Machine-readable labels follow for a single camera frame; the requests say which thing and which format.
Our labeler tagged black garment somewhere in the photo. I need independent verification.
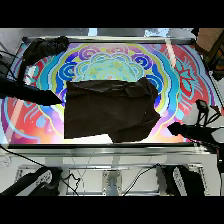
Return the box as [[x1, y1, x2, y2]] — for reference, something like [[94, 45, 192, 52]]
[[21, 35, 70, 67]]

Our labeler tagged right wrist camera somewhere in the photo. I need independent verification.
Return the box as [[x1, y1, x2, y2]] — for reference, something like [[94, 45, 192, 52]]
[[195, 98, 222, 127]]

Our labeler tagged silver frame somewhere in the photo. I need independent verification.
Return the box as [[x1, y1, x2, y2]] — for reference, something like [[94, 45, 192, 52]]
[[0, 35, 218, 197]]

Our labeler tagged brown shirt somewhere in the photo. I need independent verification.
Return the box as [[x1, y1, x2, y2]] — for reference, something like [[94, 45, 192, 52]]
[[63, 76, 162, 144]]

